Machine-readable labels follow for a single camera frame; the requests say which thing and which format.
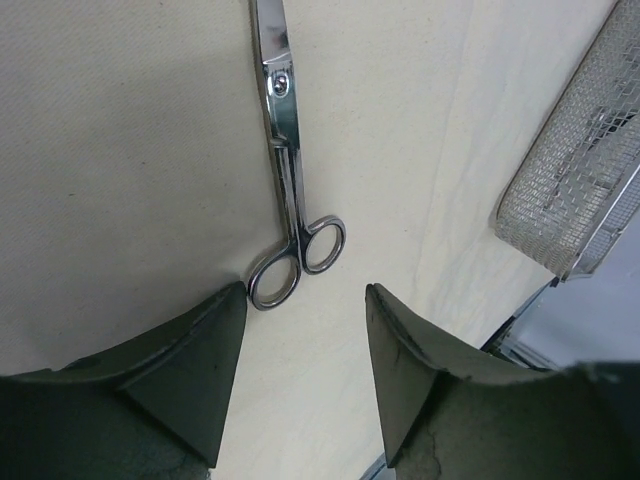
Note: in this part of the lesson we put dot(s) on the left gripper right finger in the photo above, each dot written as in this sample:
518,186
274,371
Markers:
595,409

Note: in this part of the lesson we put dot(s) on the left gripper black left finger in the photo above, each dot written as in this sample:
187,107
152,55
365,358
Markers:
153,407

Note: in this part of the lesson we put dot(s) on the steel scissors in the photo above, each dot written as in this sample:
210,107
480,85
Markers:
277,87

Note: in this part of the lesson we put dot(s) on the beige surgical wrap cloth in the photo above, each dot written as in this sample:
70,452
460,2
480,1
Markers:
135,182

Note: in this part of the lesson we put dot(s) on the wire mesh instrument tray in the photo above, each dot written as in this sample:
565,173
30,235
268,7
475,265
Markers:
578,186

